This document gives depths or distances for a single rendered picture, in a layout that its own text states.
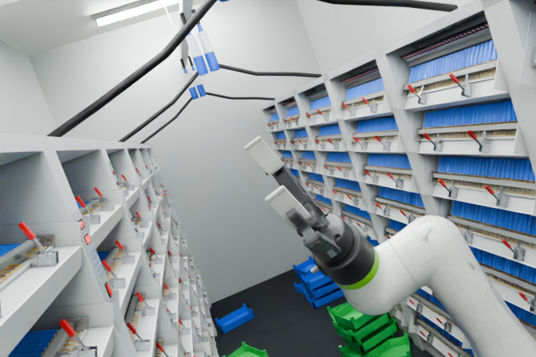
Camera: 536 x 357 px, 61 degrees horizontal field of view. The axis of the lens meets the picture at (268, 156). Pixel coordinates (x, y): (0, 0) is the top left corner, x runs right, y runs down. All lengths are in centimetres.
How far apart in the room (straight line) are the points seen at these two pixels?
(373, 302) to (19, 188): 74
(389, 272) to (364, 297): 6
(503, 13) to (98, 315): 123
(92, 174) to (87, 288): 74
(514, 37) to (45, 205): 120
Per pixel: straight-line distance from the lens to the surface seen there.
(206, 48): 275
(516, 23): 136
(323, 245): 64
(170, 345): 186
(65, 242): 106
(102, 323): 109
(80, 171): 175
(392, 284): 83
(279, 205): 59
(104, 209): 158
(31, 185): 106
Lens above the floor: 162
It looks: 5 degrees down
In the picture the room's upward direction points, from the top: 20 degrees counter-clockwise
